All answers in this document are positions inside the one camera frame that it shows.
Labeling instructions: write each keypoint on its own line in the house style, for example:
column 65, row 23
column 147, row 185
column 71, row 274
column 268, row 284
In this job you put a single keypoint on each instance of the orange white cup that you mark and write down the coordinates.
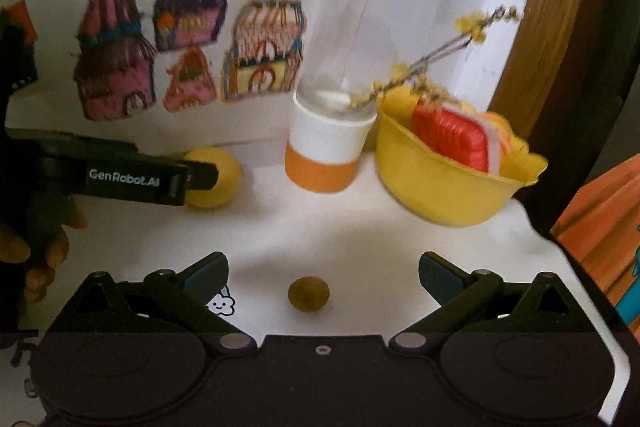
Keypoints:
column 328, row 127

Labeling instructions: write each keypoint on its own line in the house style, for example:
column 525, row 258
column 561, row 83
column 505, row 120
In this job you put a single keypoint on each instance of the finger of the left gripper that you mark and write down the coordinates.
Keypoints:
column 203, row 176

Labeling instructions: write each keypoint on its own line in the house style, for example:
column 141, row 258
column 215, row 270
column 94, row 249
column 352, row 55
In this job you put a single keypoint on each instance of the white printed tablecloth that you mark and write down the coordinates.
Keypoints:
column 360, row 241

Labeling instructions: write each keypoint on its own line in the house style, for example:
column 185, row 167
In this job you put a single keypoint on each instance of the yellow lemon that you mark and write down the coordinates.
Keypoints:
column 229, row 178

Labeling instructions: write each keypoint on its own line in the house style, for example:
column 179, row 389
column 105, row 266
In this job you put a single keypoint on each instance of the wooden door frame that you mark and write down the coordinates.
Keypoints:
column 534, row 62

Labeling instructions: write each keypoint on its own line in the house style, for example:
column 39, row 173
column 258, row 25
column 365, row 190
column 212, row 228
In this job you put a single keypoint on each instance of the red item in bowl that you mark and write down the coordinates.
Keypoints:
column 457, row 134

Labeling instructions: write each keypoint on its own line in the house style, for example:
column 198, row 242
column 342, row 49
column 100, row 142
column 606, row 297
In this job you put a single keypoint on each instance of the small brown longan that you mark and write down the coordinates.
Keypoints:
column 308, row 294

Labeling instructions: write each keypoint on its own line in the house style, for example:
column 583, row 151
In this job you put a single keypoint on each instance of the houses drawing paper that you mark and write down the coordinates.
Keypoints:
column 172, row 75

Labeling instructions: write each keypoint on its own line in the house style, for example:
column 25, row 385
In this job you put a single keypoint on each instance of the yellow plastic bowl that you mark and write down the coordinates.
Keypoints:
column 436, row 187

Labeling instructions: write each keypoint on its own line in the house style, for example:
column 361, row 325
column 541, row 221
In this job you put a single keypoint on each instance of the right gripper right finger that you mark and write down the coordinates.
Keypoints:
column 463, row 298

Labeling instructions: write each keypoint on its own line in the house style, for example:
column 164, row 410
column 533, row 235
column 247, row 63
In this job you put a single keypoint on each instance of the orange dress lady poster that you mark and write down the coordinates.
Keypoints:
column 600, row 230

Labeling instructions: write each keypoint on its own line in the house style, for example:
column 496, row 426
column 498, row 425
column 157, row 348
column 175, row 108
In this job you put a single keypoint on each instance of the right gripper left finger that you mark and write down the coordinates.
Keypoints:
column 182, row 298

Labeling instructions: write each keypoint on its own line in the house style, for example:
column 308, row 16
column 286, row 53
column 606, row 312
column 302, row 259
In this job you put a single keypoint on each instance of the person's left hand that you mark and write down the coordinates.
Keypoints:
column 40, row 253

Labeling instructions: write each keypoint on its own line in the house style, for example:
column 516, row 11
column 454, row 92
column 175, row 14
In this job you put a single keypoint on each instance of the yellow flower twig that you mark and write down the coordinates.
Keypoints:
column 472, row 29

